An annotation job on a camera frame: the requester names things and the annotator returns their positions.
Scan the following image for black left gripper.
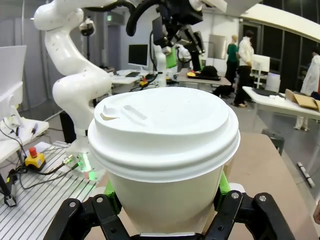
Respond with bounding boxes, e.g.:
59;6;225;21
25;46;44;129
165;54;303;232
159;0;207;55

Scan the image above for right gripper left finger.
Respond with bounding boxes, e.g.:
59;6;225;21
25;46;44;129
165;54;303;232
42;178;131;240

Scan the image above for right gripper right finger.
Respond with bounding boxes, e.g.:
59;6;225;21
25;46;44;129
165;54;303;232
202;171;297;240

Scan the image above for white paper cup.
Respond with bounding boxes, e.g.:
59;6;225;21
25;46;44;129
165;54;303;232
107;163;226;235

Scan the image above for white plastic cup lid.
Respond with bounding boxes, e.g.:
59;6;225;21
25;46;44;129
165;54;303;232
87;86;241;184

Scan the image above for person's left hand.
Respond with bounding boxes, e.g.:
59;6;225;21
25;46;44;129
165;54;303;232
313;199;320;225

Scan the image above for green flat panel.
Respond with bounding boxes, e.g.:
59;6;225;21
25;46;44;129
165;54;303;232
166;47;178;69

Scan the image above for grey metal panel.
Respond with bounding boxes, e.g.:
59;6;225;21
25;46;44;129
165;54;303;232
208;34;228;60

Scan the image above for black bag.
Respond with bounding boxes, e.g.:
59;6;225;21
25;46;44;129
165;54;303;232
199;65;222;81

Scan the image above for background table with bag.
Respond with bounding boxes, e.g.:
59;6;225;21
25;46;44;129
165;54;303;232
176;68;233;91

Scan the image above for black computer monitor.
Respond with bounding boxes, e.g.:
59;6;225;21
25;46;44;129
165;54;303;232
128;44;149;69

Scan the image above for person in green top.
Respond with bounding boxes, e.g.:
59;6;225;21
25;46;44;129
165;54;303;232
224;34;240;80

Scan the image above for person in white top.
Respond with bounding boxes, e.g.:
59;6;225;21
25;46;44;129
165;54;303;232
233;29;255;108

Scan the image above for dark grey stool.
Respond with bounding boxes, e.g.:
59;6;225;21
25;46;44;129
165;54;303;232
261;128;286;156

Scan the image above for yellow emergency stop button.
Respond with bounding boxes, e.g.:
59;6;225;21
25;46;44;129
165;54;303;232
24;146;47;172

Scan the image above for white cylindrical appliance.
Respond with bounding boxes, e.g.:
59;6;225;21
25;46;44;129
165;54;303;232
265;73;281;93

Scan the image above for white table with cardboard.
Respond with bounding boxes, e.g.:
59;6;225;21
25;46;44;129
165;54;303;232
241;85;320;131

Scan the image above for brown cardboard sheets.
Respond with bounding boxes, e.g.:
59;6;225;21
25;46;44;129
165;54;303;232
284;88;320;112

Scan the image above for person in white coat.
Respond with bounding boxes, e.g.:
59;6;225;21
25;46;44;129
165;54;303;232
293;46;320;131

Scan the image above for white box unit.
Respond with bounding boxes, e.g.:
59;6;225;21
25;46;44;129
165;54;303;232
0;44;28;127

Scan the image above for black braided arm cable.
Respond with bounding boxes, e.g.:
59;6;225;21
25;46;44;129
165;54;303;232
125;0;163;38

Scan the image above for aluminium slotted base plate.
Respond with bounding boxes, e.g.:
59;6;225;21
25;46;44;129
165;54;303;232
0;140;101;240

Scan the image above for black cable on plate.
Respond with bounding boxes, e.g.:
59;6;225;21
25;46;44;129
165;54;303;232
6;154;80;191

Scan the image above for black camera on stand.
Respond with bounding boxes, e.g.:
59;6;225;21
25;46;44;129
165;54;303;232
79;17;96;61

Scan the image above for white desk with cables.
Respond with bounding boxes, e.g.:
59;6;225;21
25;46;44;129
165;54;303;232
0;116;50;163

